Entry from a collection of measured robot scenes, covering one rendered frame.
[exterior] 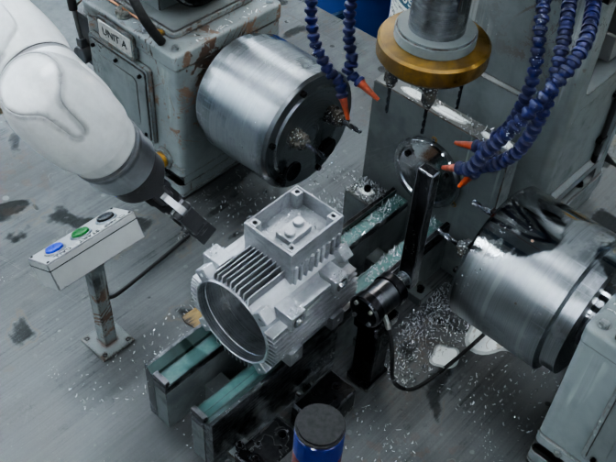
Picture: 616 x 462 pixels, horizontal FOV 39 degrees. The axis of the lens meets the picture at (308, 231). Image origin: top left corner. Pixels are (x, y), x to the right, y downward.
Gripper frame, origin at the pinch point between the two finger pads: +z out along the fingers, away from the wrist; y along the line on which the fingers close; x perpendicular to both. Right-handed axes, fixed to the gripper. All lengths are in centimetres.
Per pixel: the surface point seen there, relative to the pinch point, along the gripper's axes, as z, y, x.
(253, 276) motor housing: 10.4, -7.5, 0.5
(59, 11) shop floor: 163, 227, -42
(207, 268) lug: 9.7, -0.8, 3.8
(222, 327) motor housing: 22.1, -2.7, 10.0
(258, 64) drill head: 21.9, 24.9, -30.8
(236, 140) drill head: 27.2, 21.7, -17.8
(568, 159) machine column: 53, -23, -55
